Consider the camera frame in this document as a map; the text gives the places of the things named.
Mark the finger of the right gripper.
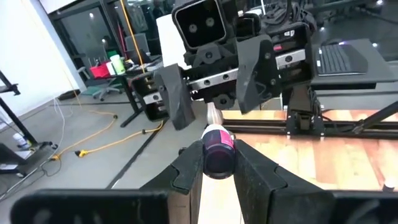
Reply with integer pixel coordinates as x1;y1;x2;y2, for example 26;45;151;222
236;34;282;114
154;63;196;131

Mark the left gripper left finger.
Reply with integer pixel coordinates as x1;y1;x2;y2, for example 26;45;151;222
10;139;205;224

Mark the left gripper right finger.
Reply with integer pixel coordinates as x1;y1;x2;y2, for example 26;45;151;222
233;139;398;224

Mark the small purple-label dropper bottle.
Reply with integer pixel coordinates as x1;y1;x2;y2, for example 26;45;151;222
200;123;236;180

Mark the black work table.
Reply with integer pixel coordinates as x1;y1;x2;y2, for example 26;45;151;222
71;52;164;128

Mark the silver table lamp white shade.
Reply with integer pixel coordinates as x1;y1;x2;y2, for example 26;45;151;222
155;14;224;126

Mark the pale green cylinder container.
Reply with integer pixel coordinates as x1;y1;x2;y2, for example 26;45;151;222
110;54;125;75

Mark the red storage box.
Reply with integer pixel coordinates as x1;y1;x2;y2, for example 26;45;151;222
90;63;111;78

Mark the black laptop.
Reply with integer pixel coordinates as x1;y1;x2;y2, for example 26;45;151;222
315;43;369;77

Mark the black side desk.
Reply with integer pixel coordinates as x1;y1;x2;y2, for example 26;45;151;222
310;37;398;111

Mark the black equipment stand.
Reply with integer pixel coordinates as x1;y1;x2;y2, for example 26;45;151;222
0;71;58;175

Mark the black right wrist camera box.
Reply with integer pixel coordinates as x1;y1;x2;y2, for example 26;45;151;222
171;0;228;50

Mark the yellow extension cord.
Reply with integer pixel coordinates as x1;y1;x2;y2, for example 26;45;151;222
119;0;147;74
49;110;119;161
74;120;165;157

